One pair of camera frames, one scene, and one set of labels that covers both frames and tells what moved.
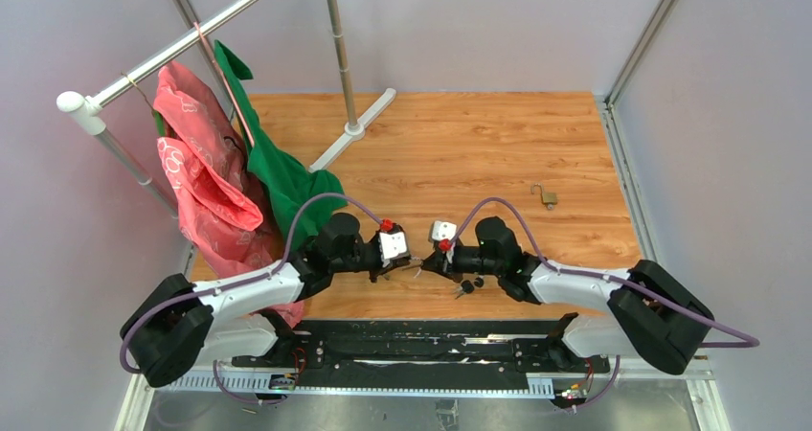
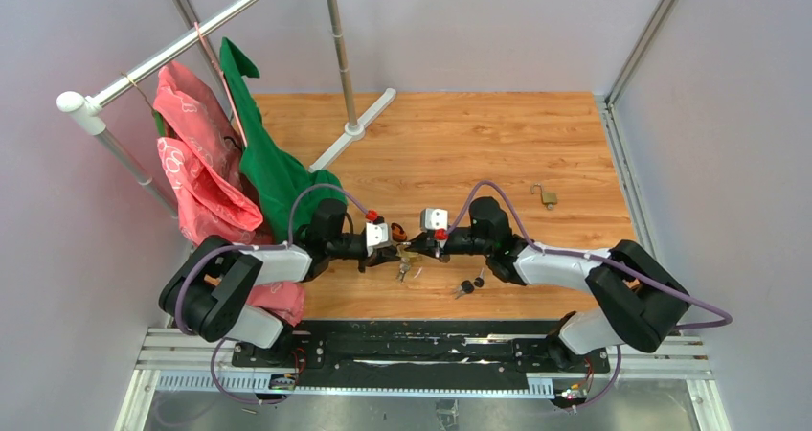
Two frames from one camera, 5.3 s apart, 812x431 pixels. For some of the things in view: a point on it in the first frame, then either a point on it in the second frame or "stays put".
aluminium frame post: (702, 389) stays put
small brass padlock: (548, 198) stays put
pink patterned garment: (210, 181) stays put
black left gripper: (393, 264) -> (377, 258)
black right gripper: (438, 262) -> (424, 244)
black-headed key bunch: (467, 286) stays put
